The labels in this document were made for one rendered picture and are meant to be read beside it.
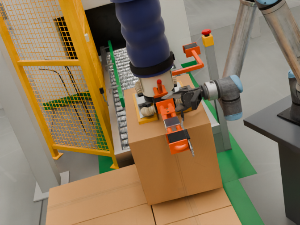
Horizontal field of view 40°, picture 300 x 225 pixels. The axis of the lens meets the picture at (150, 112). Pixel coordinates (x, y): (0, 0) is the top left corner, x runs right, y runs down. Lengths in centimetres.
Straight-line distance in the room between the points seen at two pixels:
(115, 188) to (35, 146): 112
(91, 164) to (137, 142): 185
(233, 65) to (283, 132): 47
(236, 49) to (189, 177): 67
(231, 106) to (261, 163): 138
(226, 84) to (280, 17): 37
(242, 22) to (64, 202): 143
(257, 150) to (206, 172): 139
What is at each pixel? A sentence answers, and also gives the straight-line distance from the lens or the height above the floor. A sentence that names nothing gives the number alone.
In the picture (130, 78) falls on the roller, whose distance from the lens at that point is 383.
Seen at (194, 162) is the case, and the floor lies 80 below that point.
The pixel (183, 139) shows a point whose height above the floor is 115.
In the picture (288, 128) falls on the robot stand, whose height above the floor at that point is 75.
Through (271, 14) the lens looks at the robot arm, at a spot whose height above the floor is 143.
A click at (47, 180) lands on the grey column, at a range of 359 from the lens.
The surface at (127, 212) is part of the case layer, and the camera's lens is 229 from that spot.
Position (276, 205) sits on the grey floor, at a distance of 295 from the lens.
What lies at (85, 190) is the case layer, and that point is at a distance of 255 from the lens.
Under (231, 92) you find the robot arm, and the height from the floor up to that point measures 111.
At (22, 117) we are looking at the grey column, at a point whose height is 74.
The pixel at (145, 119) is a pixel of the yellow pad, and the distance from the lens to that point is 207.
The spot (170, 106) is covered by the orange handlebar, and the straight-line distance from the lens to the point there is 188.
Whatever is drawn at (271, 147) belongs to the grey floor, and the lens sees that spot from 347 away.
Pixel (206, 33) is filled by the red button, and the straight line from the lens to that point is 303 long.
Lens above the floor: 201
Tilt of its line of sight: 28 degrees down
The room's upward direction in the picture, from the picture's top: 15 degrees counter-clockwise
